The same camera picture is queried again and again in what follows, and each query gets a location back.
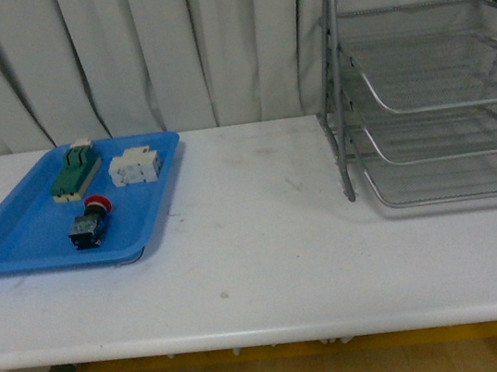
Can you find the silver mesh tray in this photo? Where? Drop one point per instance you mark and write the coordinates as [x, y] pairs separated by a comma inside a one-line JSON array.
[[428, 57], [420, 137], [424, 183]]

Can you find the red emergency stop button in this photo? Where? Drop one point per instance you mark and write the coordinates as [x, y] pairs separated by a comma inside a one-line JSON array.
[[88, 230]]

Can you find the white circuit breaker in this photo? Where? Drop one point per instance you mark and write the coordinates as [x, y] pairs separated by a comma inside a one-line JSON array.
[[140, 164]]

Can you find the white curtain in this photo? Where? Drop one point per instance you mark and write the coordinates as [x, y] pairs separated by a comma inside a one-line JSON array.
[[72, 69]]

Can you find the blue plastic tray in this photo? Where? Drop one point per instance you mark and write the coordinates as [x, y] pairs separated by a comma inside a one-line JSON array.
[[34, 229]]

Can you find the silver mesh rack frame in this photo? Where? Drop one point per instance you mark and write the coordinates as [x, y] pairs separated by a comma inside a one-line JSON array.
[[337, 88]]

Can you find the green knife switch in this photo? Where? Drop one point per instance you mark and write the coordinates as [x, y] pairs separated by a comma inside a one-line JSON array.
[[80, 164]]

